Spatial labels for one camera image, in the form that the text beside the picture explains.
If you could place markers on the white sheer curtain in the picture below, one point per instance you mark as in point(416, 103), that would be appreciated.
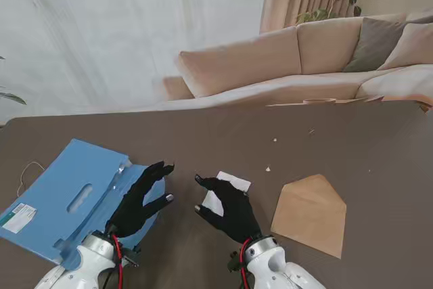
point(118, 32)

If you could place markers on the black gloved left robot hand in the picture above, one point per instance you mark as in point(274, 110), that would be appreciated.
point(135, 207)

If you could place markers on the brown kraft paper envelope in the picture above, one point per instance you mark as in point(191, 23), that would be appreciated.
point(311, 211)

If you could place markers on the white lined letter paper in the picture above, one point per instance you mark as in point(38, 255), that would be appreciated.
point(236, 182)

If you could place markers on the beige fabric sofa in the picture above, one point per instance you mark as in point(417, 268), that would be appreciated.
point(236, 65)

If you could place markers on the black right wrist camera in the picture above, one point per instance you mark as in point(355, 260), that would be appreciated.
point(234, 262)

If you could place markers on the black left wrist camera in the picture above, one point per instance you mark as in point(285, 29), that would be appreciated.
point(130, 258)

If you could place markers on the blue plastic file folder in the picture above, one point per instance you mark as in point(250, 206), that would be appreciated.
point(67, 180)

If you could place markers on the dark green plant leaf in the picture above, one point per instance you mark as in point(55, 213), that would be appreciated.
point(13, 97)

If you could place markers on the beige sofa cushion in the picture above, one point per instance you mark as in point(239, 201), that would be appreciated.
point(412, 47)

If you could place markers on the grey sofa cushion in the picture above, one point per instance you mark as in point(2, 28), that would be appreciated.
point(375, 43)

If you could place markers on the brown cardboard sheet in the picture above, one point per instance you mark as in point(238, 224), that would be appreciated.
point(355, 100)

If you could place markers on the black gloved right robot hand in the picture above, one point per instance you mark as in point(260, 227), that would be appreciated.
point(236, 214)

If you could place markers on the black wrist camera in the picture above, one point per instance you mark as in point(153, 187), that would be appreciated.
point(234, 262)
point(130, 258)

